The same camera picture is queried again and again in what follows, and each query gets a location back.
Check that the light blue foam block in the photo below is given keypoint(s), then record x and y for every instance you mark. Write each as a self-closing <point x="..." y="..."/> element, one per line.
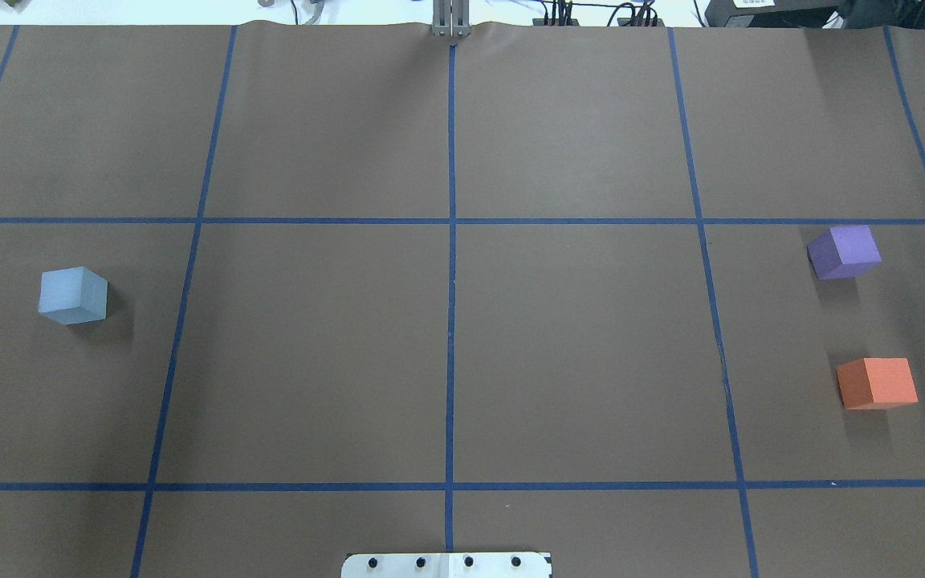
<point x="73" y="295"/>

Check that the purple foam block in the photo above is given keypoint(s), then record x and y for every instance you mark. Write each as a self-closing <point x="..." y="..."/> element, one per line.
<point x="844" y="252"/>

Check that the orange foam block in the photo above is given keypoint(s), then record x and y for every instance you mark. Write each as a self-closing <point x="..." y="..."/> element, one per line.
<point x="876" y="383"/>

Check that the grey aluminium post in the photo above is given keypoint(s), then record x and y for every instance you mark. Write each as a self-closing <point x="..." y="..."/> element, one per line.
<point x="451" y="18"/>

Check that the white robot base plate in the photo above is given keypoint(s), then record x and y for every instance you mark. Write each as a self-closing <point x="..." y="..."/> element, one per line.
<point x="448" y="564"/>

